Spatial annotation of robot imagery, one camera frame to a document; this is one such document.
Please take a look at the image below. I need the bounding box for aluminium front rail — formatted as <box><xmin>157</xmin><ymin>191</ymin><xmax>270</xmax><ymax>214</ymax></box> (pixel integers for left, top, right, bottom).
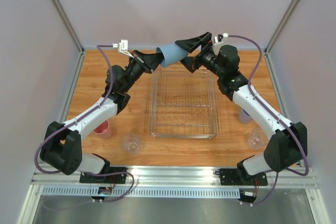
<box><xmin>31</xmin><ymin>166</ymin><xmax>319</xmax><ymax>189</ymax></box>

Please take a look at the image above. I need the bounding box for clear glass cup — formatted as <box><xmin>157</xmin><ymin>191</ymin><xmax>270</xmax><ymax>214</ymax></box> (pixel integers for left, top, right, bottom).
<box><xmin>247</xmin><ymin>127</ymin><xmax>269</xmax><ymax>150</ymax></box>
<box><xmin>121</xmin><ymin>132</ymin><xmax>141</xmax><ymax>154</ymax></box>

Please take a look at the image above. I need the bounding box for pink plastic cup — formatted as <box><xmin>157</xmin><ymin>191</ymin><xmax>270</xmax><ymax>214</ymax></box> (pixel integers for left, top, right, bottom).
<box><xmin>93</xmin><ymin>120</ymin><xmax>112</xmax><ymax>139</ymax></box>

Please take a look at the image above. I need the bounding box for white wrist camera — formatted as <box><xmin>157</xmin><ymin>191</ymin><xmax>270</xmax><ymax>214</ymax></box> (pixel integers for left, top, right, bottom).
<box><xmin>212</xmin><ymin>33</ymin><xmax>229</xmax><ymax>55</ymax></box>
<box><xmin>112</xmin><ymin>39</ymin><xmax>134</xmax><ymax>58</ymax></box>

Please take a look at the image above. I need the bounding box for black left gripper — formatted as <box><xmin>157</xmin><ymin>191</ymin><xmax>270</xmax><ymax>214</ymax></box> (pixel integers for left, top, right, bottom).
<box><xmin>122</xmin><ymin>50</ymin><xmax>165</xmax><ymax>93</ymax></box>

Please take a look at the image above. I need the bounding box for lavender plastic cup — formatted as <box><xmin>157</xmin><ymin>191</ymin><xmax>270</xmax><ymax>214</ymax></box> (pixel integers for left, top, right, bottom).
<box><xmin>238</xmin><ymin>109</ymin><xmax>253</xmax><ymax>124</ymax></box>

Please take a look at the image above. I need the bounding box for clear glass cup right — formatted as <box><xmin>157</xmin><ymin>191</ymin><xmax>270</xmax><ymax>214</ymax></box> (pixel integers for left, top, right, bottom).
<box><xmin>247</xmin><ymin>127</ymin><xmax>269</xmax><ymax>150</ymax></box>

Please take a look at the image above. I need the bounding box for slotted white cable duct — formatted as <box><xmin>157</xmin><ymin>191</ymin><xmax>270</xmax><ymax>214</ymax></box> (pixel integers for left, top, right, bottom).
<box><xmin>41</xmin><ymin>186</ymin><xmax>240</xmax><ymax>199</ymax></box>

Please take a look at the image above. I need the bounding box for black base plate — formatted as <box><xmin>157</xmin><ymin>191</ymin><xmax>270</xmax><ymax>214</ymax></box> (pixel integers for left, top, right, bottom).
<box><xmin>79</xmin><ymin>166</ymin><xmax>128</xmax><ymax>184</ymax></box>
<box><xmin>215</xmin><ymin>168</ymin><xmax>268</xmax><ymax>186</ymax></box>

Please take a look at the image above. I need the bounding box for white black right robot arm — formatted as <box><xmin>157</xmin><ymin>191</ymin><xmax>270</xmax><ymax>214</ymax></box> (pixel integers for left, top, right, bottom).
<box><xmin>175</xmin><ymin>32</ymin><xmax>309</xmax><ymax>185</ymax></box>

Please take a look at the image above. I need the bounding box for clear glass cup left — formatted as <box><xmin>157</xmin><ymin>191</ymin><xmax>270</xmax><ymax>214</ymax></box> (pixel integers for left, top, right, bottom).
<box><xmin>121</xmin><ymin>132</ymin><xmax>141</xmax><ymax>154</ymax></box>

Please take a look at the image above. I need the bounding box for metal wire dish rack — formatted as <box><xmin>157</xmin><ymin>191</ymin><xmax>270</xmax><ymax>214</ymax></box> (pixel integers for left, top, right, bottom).
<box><xmin>149</xmin><ymin>64</ymin><xmax>219</xmax><ymax>139</ymax></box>

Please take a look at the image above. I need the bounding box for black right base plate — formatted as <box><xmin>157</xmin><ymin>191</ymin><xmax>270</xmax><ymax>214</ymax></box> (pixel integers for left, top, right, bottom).
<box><xmin>215</xmin><ymin>168</ymin><xmax>268</xmax><ymax>186</ymax></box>

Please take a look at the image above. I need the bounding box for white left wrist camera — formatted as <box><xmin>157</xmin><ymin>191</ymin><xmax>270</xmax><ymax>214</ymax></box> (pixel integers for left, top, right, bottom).
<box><xmin>112</xmin><ymin>39</ymin><xmax>134</xmax><ymax>58</ymax></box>

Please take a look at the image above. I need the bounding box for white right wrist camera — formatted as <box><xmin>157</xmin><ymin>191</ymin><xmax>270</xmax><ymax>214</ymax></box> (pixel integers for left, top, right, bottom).
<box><xmin>212</xmin><ymin>33</ymin><xmax>229</xmax><ymax>55</ymax></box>

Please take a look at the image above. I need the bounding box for aluminium frame post left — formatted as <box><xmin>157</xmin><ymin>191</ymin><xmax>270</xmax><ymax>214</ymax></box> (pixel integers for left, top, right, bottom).
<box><xmin>51</xmin><ymin>0</ymin><xmax>84</xmax><ymax>52</ymax></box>

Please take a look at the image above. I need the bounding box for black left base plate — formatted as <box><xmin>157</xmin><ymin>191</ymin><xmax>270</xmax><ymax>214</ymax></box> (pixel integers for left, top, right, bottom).
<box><xmin>79</xmin><ymin>166</ymin><xmax>128</xmax><ymax>184</ymax></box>

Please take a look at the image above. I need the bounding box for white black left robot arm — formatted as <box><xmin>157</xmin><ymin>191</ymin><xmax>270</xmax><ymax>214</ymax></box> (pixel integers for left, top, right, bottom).
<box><xmin>37</xmin><ymin>50</ymin><xmax>164</xmax><ymax>183</ymax></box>

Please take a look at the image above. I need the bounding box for aluminium frame post right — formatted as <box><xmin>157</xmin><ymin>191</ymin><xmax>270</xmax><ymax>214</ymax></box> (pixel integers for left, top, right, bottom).
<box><xmin>265</xmin><ymin>0</ymin><xmax>318</xmax><ymax>54</ymax></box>

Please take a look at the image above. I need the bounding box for aluminium frame post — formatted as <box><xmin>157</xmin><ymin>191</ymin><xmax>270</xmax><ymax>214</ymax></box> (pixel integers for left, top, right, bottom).
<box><xmin>265</xmin><ymin>0</ymin><xmax>318</xmax><ymax>54</ymax></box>
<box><xmin>51</xmin><ymin>0</ymin><xmax>84</xmax><ymax>52</ymax></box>

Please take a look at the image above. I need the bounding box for blue plastic cup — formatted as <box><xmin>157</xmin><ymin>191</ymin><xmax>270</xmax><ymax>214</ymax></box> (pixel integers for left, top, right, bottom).
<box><xmin>156</xmin><ymin>43</ymin><xmax>188</xmax><ymax>68</ymax></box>

